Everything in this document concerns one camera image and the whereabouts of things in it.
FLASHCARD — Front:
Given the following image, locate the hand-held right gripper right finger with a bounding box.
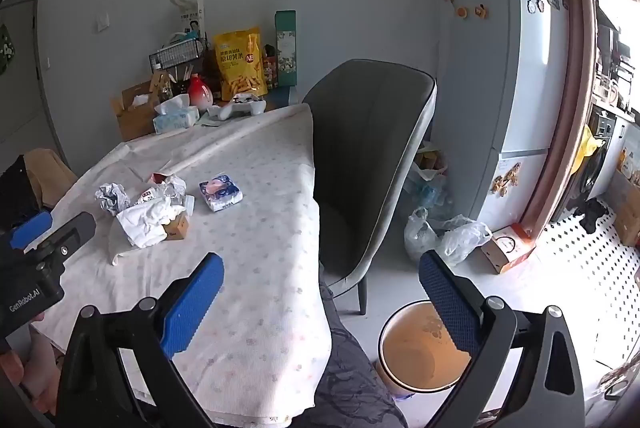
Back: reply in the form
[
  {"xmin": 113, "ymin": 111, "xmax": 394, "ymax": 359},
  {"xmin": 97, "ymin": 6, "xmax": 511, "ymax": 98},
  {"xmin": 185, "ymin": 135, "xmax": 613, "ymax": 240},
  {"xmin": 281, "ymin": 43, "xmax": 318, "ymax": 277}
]
[{"xmin": 418, "ymin": 249, "xmax": 587, "ymax": 428}]

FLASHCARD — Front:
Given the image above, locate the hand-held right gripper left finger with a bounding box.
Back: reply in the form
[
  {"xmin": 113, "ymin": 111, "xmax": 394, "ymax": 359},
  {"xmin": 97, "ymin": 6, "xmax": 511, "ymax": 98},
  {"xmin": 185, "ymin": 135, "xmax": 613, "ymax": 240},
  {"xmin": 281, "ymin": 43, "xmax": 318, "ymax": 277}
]
[{"xmin": 56, "ymin": 252, "xmax": 226, "ymax": 428}]

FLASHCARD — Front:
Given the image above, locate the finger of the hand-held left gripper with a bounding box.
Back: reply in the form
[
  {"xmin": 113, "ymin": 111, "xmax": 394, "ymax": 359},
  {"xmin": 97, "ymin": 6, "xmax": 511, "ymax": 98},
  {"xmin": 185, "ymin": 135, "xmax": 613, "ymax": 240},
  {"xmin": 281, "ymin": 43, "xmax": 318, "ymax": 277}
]
[
  {"xmin": 0, "ymin": 157, "xmax": 54, "ymax": 251},
  {"xmin": 22, "ymin": 211, "xmax": 97, "ymax": 266}
]

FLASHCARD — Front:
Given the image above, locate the grey paper ball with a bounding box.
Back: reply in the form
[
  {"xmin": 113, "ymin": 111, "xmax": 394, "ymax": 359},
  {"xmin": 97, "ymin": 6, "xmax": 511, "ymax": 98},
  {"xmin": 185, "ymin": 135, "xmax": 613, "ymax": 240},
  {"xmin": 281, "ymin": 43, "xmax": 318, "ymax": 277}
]
[{"xmin": 95, "ymin": 182, "xmax": 131, "ymax": 215}]

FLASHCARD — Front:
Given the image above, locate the white tissue paper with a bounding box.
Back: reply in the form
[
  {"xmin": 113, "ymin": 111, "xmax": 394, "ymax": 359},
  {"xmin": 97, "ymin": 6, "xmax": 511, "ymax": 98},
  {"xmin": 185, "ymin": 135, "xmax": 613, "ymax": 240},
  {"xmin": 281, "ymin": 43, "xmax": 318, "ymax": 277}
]
[{"xmin": 116, "ymin": 198, "xmax": 187, "ymax": 249}]

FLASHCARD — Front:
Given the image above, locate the small brown cardboard box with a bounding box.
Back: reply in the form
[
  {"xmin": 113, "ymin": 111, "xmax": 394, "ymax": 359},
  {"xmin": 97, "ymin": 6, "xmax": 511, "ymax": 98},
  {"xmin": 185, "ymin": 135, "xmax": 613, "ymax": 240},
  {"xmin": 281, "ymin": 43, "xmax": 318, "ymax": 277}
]
[{"xmin": 162, "ymin": 211, "xmax": 191, "ymax": 240}]

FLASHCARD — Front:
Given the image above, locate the silver wrapper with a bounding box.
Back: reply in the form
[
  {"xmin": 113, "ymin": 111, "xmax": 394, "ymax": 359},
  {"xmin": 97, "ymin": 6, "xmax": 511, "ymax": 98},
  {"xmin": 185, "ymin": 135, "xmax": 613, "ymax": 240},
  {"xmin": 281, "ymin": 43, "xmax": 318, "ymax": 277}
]
[{"xmin": 136, "ymin": 185, "xmax": 171, "ymax": 209}]

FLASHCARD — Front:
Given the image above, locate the crushed clear plastic bottle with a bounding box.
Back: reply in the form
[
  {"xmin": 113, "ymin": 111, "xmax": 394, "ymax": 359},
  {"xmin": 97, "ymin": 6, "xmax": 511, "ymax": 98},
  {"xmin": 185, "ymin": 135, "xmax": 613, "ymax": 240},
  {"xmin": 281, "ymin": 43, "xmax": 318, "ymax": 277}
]
[{"xmin": 159, "ymin": 175, "xmax": 197, "ymax": 215}]

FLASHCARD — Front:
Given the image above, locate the blue pink tissue pack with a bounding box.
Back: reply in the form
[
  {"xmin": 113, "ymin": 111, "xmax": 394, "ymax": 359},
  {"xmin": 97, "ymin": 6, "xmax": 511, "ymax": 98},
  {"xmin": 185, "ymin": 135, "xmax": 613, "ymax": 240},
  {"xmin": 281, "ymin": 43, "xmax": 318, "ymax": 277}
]
[{"xmin": 198, "ymin": 173, "xmax": 244, "ymax": 212}]

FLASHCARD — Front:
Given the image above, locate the person's left hand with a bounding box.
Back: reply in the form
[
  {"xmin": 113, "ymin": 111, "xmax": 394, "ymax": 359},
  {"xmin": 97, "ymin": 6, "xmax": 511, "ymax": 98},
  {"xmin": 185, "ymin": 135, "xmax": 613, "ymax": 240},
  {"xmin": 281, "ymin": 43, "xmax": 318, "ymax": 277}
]
[{"xmin": 0, "ymin": 313, "xmax": 60, "ymax": 415}]

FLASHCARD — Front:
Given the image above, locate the brown cloth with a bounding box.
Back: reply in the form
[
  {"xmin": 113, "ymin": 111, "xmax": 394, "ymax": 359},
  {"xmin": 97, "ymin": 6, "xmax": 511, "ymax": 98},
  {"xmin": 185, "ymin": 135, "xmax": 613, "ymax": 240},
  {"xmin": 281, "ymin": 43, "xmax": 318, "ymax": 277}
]
[{"xmin": 24, "ymin": 148, "xmax": 78, "ymax": 209}]

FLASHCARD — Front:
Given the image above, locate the clear plastic bag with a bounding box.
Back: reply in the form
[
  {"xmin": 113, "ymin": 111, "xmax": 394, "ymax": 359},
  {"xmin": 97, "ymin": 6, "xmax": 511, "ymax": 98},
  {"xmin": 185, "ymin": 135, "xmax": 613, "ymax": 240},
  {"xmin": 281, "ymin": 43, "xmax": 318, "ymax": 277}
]
[{"xmin": 435, "ymin": 214, "xmax": 493, "ymax": 265}]

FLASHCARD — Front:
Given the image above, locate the white plastic bag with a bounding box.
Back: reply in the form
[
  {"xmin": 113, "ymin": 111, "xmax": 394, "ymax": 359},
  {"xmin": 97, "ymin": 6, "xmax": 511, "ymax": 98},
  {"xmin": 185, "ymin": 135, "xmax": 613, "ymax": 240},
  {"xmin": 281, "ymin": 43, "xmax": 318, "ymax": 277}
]
[{"xmin": 404, "ymin": 207, "xmax": 441, "ymax": 263}]

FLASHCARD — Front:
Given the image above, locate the white patterned tablecloth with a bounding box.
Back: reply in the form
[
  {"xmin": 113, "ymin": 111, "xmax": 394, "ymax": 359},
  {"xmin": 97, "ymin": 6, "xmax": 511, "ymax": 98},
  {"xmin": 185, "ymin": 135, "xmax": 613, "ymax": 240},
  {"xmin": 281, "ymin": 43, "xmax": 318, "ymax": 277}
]
[{"xmin": 30, "ymin": 102, "xmax": 333, "ymax": 426}]

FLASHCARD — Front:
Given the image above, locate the orange white cardboard box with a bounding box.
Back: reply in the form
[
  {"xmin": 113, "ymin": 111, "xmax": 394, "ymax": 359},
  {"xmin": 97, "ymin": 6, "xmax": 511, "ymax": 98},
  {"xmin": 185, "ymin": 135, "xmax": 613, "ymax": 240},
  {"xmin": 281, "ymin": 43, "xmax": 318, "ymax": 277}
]
[{"xmin": 481, "ymin": 223, "xmax": 537, "ymax": 274}]

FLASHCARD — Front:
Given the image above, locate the bag of plastic bottles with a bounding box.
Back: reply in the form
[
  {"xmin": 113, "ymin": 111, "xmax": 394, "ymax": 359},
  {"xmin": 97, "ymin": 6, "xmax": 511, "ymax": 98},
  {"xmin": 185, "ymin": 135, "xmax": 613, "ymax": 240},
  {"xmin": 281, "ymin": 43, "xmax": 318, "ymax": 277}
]
[{"xmin": 404, "ymin": 163, "xmax": 451, "ymax": 211}]

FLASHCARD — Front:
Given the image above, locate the person's patterned grey pants leg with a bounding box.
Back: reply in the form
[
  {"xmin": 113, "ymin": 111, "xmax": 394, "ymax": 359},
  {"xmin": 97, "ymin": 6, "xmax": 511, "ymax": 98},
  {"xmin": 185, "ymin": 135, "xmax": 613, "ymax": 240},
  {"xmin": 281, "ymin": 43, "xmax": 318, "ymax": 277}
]
[{"xmin": 287, "ymin": 281, "xmax": 411, "ymax": 428}]

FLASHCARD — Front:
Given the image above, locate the open brown cardboard box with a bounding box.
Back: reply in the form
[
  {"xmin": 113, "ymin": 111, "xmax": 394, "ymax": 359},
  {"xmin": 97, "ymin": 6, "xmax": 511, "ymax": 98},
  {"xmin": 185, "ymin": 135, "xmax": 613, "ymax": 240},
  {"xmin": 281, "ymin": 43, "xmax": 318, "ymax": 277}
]
[{"xmin": 110, "ymin": 81, "xmax": 161, "ymax": 141}]

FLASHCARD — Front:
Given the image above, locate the grey door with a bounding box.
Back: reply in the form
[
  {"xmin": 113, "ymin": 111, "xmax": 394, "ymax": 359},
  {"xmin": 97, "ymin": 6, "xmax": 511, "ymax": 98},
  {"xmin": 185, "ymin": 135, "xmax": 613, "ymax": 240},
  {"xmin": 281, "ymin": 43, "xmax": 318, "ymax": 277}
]
[{"xmin": 0, "ymin": 0, "xmax": 56, "ymax": 149}]

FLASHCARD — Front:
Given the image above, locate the brown animal fridge decoration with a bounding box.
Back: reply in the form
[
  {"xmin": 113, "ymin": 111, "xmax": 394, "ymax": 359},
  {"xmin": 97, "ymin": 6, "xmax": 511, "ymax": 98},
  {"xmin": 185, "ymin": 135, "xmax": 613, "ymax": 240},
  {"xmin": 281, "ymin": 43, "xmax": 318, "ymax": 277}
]
[{"xmin": 491, "ymin": 162, "xmax": 522, "ymax": 195}]

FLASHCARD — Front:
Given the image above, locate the white perforated floor mat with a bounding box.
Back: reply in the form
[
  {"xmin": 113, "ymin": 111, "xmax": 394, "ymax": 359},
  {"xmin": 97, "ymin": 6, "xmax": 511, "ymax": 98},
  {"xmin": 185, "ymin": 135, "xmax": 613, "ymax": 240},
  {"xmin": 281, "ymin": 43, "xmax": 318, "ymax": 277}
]
[{"xmin": 540, "ymin": 203, "xmax": 640, "ymax": 359}]

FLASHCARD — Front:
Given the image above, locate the pale blue tissue box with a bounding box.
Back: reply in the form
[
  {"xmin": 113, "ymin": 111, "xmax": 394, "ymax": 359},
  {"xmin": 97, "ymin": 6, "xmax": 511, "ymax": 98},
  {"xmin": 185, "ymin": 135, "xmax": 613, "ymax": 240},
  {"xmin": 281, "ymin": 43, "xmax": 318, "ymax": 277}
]
[{"xmin": 152, "ymin": 94, "xmax": 201, "ymax": 135}]

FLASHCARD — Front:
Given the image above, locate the black floor item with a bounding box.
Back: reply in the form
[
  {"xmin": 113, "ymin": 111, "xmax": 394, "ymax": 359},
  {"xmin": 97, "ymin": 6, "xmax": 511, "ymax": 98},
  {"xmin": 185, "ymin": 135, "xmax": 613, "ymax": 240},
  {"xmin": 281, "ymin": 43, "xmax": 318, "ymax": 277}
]
[{"xmin": 575, "ymin": 198, "xmax": 607, "ymax": 231}]

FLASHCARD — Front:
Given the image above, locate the wooden clip stand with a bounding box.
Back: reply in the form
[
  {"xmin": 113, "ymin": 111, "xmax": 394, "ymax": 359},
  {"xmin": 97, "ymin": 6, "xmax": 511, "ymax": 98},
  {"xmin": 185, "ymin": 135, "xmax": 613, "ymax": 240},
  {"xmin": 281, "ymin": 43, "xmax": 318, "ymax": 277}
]
[{"xmin": 151, "ymin": 69, "xmax": 173, "ymax": 102}]

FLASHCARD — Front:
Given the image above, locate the dark stick holder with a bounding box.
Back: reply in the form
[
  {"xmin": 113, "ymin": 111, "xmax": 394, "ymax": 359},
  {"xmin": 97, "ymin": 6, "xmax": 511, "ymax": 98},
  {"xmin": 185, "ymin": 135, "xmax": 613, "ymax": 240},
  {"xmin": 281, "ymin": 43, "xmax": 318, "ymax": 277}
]
[{"xmin": 170, "ymin": 63, "xmax": 193, "ymax": 95}]

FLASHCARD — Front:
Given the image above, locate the red white vase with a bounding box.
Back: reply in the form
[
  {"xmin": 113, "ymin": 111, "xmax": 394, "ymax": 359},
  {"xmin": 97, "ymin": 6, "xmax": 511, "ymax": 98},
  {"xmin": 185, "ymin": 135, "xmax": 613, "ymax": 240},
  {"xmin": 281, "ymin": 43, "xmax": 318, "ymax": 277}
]
[{"xmin": 186, "ymin": 74, "xmax": 215, "ymax": 111}]

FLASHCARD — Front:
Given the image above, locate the grey upholstered chair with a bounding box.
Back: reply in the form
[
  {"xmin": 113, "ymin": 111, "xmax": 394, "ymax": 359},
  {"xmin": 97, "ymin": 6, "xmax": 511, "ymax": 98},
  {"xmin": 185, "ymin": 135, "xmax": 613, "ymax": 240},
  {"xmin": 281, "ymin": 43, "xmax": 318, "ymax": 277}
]
[{"xmin": 301, "ymin": 58, "xmax": 438, "ymax": 316}]

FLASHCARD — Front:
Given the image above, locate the white game controller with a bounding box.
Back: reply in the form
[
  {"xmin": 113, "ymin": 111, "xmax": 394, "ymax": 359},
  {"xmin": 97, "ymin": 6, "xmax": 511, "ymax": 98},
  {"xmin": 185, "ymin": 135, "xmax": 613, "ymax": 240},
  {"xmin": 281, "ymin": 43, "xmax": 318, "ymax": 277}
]
[{"xmin": 206, "ymin": 93, "xmax": 268, "ymax": 121}]

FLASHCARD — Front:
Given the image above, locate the brown carton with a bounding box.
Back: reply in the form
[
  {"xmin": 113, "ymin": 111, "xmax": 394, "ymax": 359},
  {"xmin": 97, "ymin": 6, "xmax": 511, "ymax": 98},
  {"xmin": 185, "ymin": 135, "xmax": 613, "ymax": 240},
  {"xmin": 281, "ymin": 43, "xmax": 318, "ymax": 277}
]
[{"xmin": 612, "ymin": 168, "xmax": 640, "ymax": 249}]

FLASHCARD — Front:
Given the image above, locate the washing machine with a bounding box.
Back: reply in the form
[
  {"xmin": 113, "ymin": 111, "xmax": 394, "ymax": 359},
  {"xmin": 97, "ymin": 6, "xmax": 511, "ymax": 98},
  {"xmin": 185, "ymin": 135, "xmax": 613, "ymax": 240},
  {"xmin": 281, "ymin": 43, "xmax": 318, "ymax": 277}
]
[{"xmin": 565, "ymin": 108, "xmax": 621, "ymax": 209}]

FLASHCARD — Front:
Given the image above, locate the yellow cloth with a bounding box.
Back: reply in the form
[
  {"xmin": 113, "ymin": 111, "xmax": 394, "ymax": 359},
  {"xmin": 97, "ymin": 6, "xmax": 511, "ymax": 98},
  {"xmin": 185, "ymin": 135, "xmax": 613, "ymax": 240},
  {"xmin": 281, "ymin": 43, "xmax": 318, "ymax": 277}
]
[{"xmin": 572, "ymin": 124, "xmax": 604, "ymax": 174}]

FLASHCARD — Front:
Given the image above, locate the blue flat box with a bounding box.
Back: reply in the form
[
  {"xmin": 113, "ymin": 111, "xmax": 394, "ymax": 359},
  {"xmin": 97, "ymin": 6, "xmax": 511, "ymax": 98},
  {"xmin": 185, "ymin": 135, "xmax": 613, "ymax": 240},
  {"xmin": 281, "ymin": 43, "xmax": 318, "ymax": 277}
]
[{"xmin": 264, "ymin": 86, "xmax": 301, "ymax": 110}]

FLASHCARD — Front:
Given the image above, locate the pink curtain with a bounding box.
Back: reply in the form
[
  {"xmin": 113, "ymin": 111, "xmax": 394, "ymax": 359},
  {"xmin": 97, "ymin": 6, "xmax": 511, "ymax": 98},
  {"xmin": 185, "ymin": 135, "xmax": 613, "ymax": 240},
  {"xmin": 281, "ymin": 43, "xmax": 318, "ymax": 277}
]
[{"xmin": 517, "ymin": 0, "xmax": 598, "ymax": 239}]

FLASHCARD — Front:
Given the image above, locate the white refrigerator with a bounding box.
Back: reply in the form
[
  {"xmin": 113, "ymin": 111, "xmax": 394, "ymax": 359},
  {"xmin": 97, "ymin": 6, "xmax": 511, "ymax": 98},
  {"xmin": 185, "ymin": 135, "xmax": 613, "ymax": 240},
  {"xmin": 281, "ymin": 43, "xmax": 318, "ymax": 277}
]
[{"xmin": 431, "ymin": 0, "xmax": 571, "ymax": 234}]

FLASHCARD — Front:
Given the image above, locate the yellow snack bag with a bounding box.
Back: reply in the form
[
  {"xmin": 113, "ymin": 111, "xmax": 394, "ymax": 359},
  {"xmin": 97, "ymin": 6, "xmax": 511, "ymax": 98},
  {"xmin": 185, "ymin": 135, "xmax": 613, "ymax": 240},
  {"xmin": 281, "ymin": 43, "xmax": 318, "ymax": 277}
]
[{"xmin": 213, "ymin": 26, "xmax": 268, "ymax": 102}]

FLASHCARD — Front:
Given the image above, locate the small colourful carton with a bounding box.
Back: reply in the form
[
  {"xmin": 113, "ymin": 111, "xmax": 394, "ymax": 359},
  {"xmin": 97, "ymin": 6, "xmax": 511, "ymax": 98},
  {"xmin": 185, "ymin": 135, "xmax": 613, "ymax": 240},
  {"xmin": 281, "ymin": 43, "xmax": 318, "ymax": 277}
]
[{"xmin": 262, "ymin": 44, "xmax": 280, "ymax": 90}]

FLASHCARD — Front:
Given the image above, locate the white blue carton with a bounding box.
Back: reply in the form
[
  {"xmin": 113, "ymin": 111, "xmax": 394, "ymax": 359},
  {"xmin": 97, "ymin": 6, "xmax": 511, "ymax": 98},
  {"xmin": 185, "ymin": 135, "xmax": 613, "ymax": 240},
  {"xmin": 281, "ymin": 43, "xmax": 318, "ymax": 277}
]
[{"xmin": 179, "ymin": 0, "xmax": 207, "ymax": 40}]

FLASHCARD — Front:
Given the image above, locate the tall green box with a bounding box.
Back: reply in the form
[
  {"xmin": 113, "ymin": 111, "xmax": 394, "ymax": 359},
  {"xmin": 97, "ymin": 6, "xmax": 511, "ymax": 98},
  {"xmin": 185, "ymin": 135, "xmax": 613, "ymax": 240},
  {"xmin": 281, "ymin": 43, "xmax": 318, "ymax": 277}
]
[{"xmin": 274, "ymin": 10, "xmax": 297, "ymax": 88}]

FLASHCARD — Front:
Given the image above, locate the black wire basket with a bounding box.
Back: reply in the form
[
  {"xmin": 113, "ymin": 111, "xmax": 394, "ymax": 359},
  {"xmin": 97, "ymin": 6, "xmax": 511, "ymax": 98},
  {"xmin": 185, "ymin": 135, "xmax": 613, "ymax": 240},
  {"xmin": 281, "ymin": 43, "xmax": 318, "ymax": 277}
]
[{"xmin": 148, "ymin": 37, "xmax": 208, "ymax": 70}]

